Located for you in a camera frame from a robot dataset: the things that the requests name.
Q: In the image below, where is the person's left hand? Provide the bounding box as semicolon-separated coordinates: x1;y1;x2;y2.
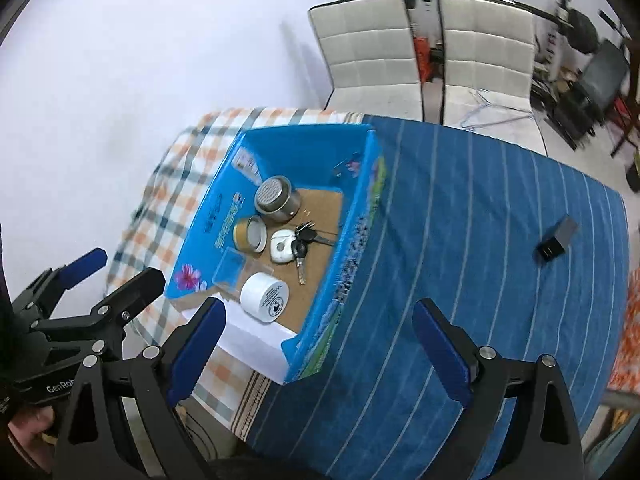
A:
6;404;60;475

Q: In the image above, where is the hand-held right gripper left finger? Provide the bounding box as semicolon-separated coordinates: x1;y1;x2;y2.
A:
52;296;227;480

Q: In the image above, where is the orange plaid tablecloth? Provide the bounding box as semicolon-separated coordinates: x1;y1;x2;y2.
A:
107;107;371;431

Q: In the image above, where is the blue cardboard box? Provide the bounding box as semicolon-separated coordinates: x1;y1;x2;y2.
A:
164;122;388;387

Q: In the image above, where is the clear plastic box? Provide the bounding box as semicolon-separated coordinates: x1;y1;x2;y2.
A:
212;247;273;293

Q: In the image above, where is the barbell with black plates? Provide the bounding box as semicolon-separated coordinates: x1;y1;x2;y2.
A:
367;0;600;53

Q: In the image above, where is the white cylinder container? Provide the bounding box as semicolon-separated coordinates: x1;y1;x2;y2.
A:
240;271;290;325

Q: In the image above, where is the black weight bench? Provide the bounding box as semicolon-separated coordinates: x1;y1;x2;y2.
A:
547;40;631;148

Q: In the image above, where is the bunch of keys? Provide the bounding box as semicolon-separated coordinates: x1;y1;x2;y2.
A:
292;222;338;286

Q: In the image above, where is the teal cloth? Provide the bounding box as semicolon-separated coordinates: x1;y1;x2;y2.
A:
582;425;640;480

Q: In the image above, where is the white padded chair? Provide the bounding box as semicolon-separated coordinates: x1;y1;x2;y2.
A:
307;0;426;122
437;0;548;156

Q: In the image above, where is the orange floral cloth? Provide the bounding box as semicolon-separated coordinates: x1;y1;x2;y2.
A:
605;270;640;431

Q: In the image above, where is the gold tape roll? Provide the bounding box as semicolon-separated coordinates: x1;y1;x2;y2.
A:
232;216;268;252

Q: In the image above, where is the white wire hanger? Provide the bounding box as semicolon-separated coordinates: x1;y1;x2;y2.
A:
470;107;534;132

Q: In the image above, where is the black power adapter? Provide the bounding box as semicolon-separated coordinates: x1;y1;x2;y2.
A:
536;216;578;263

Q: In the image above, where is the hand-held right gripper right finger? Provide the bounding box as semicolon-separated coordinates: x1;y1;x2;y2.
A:
411;297;586;480

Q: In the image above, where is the brown wooden chair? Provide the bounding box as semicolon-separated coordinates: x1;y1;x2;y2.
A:
611;45;640;156

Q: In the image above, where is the blue wire hanger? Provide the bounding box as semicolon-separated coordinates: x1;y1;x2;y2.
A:
460;89;495;131

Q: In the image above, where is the white barbell rack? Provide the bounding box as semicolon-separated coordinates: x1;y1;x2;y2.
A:
415;0;576;86

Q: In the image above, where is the round metal tin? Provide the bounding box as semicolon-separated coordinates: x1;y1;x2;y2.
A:
254;176;302;223

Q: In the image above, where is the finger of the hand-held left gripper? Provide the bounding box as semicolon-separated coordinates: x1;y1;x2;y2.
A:
29;267;167;357
11;247;109;322

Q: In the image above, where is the blue striped tablecloth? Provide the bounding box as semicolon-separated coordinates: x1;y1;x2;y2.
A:
240;115;630;480

